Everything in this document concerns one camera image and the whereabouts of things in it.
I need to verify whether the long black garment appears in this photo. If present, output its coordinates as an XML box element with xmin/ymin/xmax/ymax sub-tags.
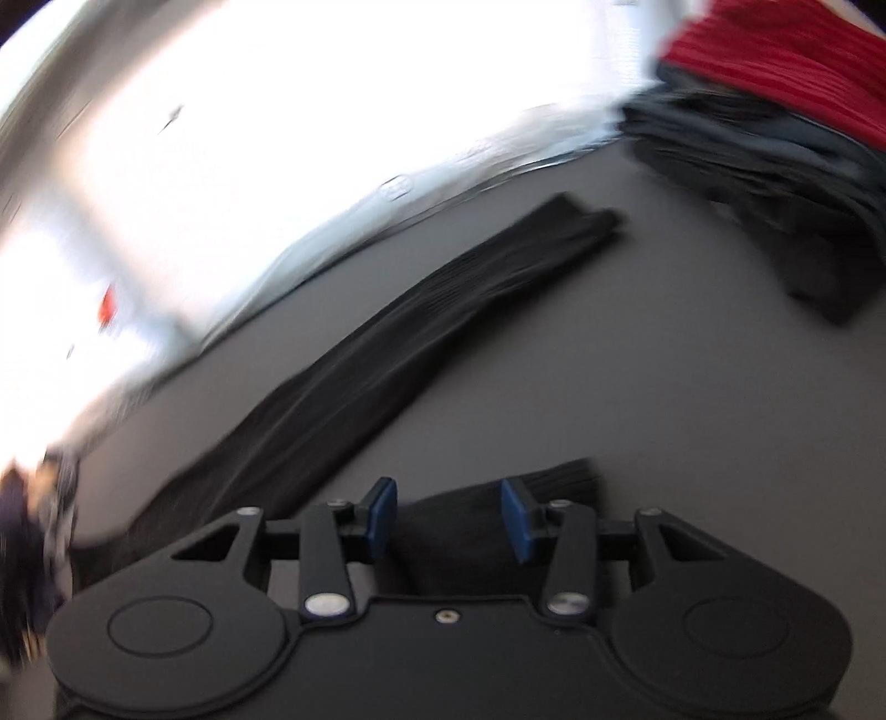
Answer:
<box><xmin>69</xmin><ymin>195</ymin><xmax>623</xmax><ymax>589</ymax></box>

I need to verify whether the pile of mixed unfolded clothes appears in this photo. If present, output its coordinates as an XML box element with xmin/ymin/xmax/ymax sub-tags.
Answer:
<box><xmin>2</xmin><ymin>449</ymin><xmax>80</xmax><ymax>672</ymax></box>

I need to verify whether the stack of folded dark clothes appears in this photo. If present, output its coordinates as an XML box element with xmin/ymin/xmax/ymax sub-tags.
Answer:
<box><xmin>619</xmin><ymin>63</ymin><xmax>884</xmax><ymax>326</ymax></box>

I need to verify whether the folded red garment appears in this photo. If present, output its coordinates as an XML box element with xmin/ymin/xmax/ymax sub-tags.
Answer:
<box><xmin>662</xmin><ymin>2</ymin><xmax>884</xmax><ymax>150</ymax></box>

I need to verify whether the white printed carrot curtain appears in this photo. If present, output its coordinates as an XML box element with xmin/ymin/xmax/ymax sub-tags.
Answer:
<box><xmin>2</xmin><ymin>2</ymin><xmax>691</xmax><ymax>465</ymax></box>

